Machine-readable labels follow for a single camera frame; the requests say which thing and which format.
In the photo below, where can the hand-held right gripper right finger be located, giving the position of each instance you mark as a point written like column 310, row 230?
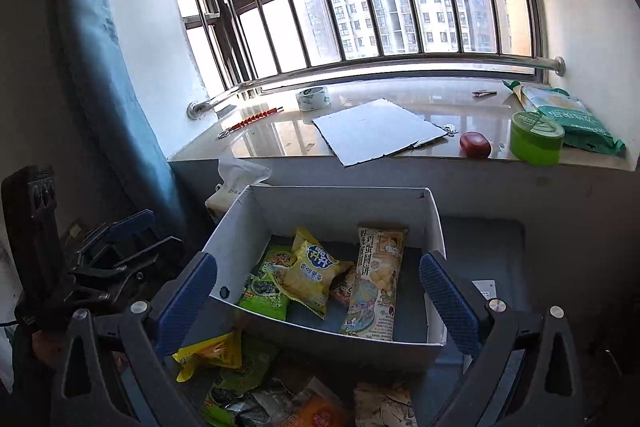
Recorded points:
column 450, row 302

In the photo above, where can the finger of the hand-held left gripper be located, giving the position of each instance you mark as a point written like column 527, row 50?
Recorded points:
column 131, row 224
column 110, row 279

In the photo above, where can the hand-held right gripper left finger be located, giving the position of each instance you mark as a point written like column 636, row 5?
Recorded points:
column 187, row 302

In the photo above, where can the yellow snack packet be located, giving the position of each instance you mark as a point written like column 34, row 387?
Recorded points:
column 210, row 352

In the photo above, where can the green seaweed snack packet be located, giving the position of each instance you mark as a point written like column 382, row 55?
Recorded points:
column 265, row 292

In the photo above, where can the long beige biscuit packet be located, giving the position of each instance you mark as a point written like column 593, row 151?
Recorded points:
column 372, row 287

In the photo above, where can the plain green snack packet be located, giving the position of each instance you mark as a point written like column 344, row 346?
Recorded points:
column 247, row 367

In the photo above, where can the small red snack packet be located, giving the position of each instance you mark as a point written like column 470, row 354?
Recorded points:
column 342, row 289

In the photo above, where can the silver snack packet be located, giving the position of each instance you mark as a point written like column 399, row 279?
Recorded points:
column 222, row 407

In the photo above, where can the yellow chip packet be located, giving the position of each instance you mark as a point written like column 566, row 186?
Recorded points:
column 307, row 277

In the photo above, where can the beige printed snack packet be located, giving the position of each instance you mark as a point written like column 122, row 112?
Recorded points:
column 385, row 407

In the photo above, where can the white cardboard box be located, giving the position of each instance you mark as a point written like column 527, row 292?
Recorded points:
column 340, row 212

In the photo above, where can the orange snack packet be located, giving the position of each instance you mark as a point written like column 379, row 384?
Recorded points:
column 315, row 412

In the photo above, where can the blue-grey tablecloth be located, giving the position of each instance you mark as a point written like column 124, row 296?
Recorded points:
column 480, row 252

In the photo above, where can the tissue pack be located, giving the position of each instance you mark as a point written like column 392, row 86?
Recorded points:
column 232, row 189

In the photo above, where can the blue curtain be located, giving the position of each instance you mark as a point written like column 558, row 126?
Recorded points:
column 110, row 82

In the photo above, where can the red oval object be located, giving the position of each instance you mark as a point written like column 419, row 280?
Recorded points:
column 475, row 145

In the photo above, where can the red beaded tool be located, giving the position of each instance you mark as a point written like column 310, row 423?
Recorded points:
column 252, row 119

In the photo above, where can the small metal keys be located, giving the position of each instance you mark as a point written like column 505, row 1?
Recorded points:
column 450, row 130

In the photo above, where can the green round container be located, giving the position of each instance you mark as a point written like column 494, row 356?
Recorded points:
column 536, row 139

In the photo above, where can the white cardboard sheet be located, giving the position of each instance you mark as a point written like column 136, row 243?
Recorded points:
column 375, row 129

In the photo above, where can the nail clipper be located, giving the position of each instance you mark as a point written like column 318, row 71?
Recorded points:
column 484, row 93

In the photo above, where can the marble windowsill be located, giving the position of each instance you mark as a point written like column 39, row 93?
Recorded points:
column 410, row 93

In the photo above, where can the tape roll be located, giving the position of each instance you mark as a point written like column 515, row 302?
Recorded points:
column 311, row 99

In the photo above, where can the green wipes pack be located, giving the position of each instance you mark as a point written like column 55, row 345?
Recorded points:
column 575, row 117

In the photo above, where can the steel window guard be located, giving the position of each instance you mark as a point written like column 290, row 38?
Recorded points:
column 350, row 66

